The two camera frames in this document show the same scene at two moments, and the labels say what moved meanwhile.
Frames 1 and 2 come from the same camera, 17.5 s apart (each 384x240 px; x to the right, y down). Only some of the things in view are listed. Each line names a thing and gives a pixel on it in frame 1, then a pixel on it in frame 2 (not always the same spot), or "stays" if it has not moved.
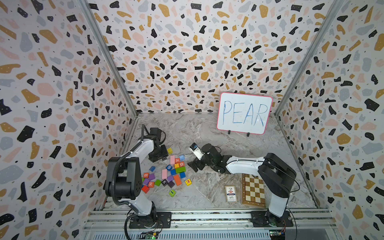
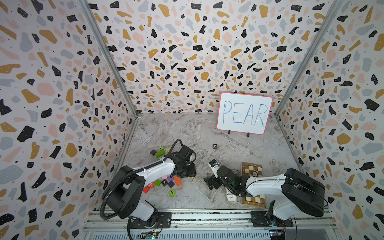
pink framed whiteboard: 244,113 stays
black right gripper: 196,162 → 213,180
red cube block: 145,189 stays
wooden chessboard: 253,190 stays
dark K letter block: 164,182 stays
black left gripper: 165,153 → 193,172
